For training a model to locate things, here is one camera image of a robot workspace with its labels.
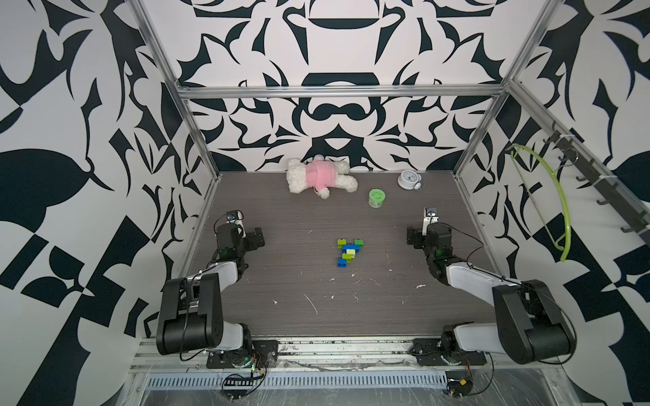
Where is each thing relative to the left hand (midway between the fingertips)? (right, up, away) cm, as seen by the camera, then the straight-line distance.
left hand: (244, 227), depth 93 cm
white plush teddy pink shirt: (+27, +21, +14) cm, 37 cm away
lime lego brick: (+37, -10, -1) cm, 39 cm away
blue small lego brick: (+35, -12, -3) cm, 38 cm away
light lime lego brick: (+38, -8, -1) cm, 39 cm away
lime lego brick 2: (+36, -6, +2) cm, 36 cm away
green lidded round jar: (+51, +11, +12) cm, 53 cm away
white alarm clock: (+67, +19, +20) cm, 72 cm away
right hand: (+65, +2, -2) cm, 65 cm away
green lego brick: (+42, -6, +2) cm, 42 cm away
